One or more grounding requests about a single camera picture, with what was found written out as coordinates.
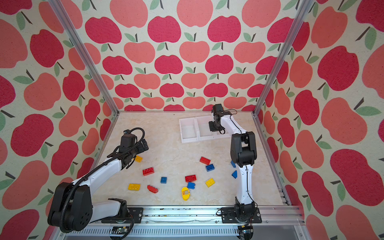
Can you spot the aluminium corner post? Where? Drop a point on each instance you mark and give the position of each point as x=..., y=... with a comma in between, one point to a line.
x=71, y=31
x=298, y=21

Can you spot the yellow flat lego brick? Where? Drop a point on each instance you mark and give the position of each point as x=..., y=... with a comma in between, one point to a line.
x=134, y=187

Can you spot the small blue lego brick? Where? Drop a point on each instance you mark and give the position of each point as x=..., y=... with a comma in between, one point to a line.
x=164, y=180

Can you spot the white three-compartment plastic bin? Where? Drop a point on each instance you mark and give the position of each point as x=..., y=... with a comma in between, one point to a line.
x=197, y=129

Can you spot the left aluminium corner post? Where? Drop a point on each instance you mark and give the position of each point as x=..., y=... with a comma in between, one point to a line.
x=71, y=31

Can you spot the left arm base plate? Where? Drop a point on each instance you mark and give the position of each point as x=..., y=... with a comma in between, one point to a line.
x=125, y=216

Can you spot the aluminium front rail frame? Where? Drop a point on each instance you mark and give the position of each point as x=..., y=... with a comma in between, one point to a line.
x=198, y=222

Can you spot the right aluminium corner post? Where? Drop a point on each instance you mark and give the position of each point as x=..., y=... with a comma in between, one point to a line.
x=298, y=21

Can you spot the yellow square lego brick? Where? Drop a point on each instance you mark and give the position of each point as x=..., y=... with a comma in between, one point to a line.
x=210, y=182

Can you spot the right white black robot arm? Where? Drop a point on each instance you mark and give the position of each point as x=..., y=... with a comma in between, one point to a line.
x=243, y=152

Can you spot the yellow oval lego piece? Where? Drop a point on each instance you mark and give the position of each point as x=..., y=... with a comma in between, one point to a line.
x=185, y=193

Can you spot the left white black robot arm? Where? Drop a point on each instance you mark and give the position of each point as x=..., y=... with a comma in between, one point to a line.
x=72, y=208

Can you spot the blue lego brick under red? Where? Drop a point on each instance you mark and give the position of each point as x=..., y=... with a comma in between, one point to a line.
x=191, y=185

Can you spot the small yellow lego brick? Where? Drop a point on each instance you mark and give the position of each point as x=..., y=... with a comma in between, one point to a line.
x=138, y=159

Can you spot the blue sloped lego brick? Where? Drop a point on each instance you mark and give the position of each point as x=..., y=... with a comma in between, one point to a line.
x=235, y=174

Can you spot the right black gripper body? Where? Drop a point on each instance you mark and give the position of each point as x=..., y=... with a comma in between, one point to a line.
x=213, y=127

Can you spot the red curved lego brick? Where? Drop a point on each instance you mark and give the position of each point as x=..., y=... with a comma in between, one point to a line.
x=152, y=189

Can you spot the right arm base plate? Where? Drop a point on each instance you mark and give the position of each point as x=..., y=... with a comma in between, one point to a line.
x=231, y=216

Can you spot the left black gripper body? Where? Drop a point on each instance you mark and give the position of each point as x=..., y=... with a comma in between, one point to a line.
x=138, y=148

